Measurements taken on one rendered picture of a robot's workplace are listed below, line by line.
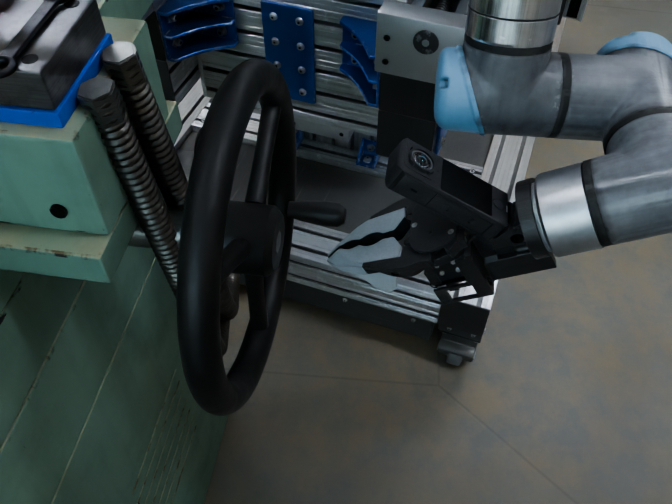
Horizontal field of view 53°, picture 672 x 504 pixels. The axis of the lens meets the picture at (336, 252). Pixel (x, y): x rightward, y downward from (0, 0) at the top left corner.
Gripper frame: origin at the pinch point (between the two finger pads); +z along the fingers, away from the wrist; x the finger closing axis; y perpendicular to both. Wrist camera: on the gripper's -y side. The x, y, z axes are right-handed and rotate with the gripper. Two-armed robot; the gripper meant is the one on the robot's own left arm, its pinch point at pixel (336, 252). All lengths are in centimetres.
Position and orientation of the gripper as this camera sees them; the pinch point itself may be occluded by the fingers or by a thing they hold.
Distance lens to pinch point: 66.9
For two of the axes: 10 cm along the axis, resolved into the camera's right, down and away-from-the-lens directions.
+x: 1.5, -7.6, 6.3
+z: -8.5, 2.2, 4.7
